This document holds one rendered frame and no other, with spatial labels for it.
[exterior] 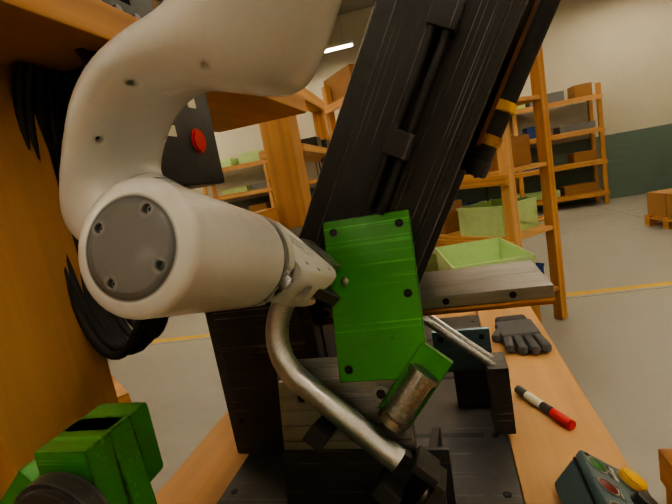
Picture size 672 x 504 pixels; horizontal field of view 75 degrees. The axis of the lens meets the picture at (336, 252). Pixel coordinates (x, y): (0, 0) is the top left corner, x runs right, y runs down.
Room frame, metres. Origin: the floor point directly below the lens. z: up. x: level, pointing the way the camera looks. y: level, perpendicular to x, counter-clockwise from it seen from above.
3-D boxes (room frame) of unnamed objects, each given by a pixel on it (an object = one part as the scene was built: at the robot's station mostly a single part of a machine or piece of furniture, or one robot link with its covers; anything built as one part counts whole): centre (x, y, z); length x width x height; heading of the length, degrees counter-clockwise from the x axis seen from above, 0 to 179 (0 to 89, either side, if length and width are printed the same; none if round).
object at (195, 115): (0.61, 0.22, 1.42); 0.17 x 0.12 x 0.15; 165
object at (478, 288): (0.71, -0.12, 1.11); 0.39 x 0.16 x 0.03; 75
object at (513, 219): (4.02, -0.86, 1.19); 2.30 x 0.55 x 2.39; 29
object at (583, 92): (8.60, -3.71, 1.12); 3.16 x 0.54 x 2.24; 78
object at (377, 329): (0.57, -0.05, 1.17); 0.13 x 0.12 x 0.20; 165
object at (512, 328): (0.94, -0.37, 0.91); 0.20 x 0.11 x 0.03; 169
